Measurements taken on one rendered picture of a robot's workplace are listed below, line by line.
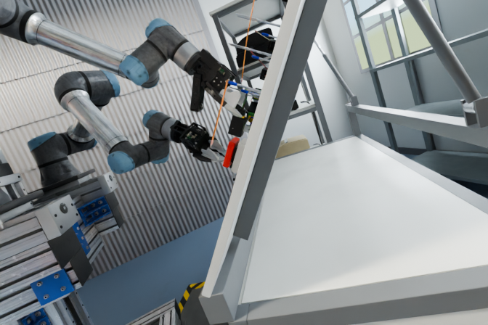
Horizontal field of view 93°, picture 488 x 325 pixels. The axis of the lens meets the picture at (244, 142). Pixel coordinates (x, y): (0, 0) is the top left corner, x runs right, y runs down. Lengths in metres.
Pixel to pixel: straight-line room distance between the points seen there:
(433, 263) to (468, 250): 0.07
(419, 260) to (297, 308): 0.25
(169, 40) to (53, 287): 0.79
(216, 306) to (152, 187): 2.51
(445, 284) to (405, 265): 0.07
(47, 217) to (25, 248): 0.10
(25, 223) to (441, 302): 0.94
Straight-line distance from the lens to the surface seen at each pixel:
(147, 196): 3.02
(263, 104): 0.37
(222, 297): 0.54
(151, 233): 3.15
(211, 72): 0.67
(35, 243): 0.89
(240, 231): 0.61
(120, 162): 0.82
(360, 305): 0.53
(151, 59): 0.71
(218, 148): 0.75
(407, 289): 0.55
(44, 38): 0.92
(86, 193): 1.36
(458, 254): 0.62
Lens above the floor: 1.18
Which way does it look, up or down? 7 degrees down
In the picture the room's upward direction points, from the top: 20 degrees counter-clockwise
